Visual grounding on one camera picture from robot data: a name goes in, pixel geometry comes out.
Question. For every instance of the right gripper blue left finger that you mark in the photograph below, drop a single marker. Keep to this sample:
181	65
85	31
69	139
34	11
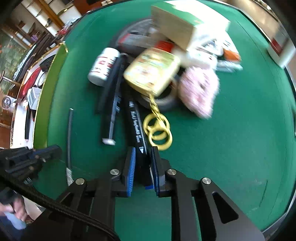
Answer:
127	175

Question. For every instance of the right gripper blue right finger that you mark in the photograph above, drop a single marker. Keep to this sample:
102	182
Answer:
158	171

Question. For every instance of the black marker pen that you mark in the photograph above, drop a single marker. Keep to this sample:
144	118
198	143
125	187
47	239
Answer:
136	138

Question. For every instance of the black tape roll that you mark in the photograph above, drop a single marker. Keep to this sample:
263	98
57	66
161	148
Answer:
166	101

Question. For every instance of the pink plush toy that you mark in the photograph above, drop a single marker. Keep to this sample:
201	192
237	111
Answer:
198	89

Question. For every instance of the white green medicine box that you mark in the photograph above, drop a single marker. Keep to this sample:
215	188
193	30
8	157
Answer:
188	23

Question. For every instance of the small white barcode box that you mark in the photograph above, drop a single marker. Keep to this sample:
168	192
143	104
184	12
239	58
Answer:
33	97

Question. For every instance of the red foil pouch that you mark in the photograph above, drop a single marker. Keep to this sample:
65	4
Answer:
29	84

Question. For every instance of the person's left hand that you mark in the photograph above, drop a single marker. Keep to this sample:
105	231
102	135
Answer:
17	208

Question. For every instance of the thin black pen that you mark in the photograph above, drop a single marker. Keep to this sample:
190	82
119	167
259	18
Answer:
69	176

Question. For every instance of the green gold storage box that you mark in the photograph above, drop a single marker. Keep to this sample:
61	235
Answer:
38	126

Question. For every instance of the marker with pink cap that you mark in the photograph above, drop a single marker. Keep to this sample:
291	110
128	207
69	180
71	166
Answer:
113	75

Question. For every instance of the clear plastic pen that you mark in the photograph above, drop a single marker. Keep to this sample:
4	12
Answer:
227	66

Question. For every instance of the white green pill bottle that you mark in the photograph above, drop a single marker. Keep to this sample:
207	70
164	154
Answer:
201	59

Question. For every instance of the red grey flat box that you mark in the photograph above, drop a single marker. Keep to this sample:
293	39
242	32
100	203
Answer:
135	44

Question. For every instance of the white orange slim box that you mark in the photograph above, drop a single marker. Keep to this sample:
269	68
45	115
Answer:
230	52

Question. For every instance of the white bottle red cap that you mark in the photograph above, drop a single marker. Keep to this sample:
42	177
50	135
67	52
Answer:
281	48

